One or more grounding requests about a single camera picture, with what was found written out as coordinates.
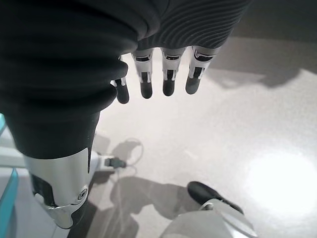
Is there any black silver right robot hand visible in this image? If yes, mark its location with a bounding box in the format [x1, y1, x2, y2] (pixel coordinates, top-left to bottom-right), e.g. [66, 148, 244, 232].
[0, 0, 251, 229]

